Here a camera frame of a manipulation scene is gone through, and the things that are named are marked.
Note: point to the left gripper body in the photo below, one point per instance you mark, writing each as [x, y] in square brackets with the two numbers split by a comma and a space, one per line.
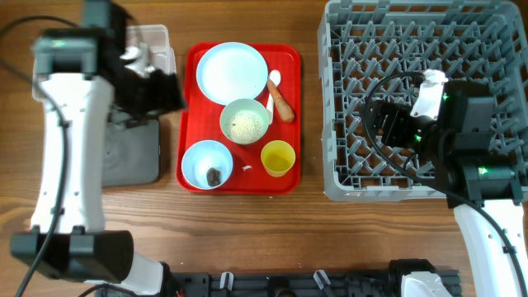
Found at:
[132, 91]

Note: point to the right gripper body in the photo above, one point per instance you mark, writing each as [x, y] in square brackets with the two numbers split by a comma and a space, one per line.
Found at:
[403, 129]

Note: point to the green bowl with rice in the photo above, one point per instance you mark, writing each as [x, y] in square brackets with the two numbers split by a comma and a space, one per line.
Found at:
[244, 121]

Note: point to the orange carrot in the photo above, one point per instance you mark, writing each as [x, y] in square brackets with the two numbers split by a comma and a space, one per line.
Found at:
[285, 111]

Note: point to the white plastic spoon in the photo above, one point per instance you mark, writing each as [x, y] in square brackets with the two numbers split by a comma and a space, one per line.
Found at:
[275, 77]

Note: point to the yellow plastic cup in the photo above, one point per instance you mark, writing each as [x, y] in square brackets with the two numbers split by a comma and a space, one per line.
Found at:
[278, 157]

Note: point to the dark food scrap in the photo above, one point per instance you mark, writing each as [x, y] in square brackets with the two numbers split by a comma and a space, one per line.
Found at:
[213, 177]

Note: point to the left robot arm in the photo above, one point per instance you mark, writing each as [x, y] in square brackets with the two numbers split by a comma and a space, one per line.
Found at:
[67, 239]

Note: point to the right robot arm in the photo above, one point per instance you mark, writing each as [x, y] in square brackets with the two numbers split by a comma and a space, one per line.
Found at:
[450, 126]

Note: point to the grey dishwasher rack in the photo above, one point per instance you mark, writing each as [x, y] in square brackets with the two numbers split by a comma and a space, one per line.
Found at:
[372, 46]

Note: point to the clear plastic bin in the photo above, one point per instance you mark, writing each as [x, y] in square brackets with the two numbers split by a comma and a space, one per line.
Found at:
[152, 49]

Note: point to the black tray bin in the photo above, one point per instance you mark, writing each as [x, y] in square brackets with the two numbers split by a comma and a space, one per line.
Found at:
[132, 151]

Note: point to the light blue plate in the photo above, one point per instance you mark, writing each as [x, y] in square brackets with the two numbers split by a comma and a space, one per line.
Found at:
[230, 71]

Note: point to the light blue bowl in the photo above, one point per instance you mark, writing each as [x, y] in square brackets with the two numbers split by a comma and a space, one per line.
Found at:
[200, 157]

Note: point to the red serving tray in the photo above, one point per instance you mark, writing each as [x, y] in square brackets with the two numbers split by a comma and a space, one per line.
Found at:
[201, 122]

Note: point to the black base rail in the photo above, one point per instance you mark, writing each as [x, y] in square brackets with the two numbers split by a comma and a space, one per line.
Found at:
[376, 283]

